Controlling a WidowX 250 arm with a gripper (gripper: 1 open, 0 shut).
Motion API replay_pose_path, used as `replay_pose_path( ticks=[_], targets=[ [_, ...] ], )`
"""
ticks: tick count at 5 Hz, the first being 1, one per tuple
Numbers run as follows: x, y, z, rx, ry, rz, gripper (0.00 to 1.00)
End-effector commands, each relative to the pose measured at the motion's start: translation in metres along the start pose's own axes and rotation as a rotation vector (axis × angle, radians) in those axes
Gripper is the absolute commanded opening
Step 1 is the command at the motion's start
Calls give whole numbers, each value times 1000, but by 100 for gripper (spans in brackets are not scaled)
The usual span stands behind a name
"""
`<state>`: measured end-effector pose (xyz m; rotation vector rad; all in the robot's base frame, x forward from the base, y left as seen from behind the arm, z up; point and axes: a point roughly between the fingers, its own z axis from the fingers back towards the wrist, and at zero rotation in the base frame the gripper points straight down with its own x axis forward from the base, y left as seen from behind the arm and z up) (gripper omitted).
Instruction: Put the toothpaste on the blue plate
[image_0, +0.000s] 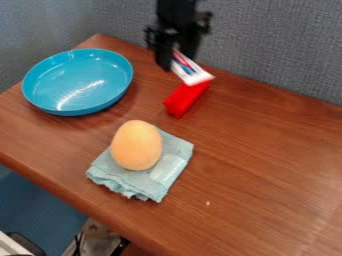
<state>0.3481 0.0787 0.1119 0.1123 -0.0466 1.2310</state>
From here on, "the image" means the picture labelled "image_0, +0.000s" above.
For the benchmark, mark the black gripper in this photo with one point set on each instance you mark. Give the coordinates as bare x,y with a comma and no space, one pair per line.
169,24

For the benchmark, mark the white toothpaste tube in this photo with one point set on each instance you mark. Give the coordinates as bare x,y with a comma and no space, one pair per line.
187,70

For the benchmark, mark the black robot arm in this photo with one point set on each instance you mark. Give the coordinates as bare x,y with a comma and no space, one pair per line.
179,5

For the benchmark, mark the blue plastic plate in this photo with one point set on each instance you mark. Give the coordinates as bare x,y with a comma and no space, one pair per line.
77,82

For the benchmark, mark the red plastic block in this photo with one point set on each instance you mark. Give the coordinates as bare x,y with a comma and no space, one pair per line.
183,98

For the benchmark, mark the orange egg-shaped sponge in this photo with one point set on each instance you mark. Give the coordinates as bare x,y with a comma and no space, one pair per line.
136,145

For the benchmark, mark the clear small plastic bottle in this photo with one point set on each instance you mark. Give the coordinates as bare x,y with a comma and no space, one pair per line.
167,169

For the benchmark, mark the light blue folded cloth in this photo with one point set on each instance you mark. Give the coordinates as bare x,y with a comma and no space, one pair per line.
134,183

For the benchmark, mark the grey stand under table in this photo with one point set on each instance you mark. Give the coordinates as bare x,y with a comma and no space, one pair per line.
96,240

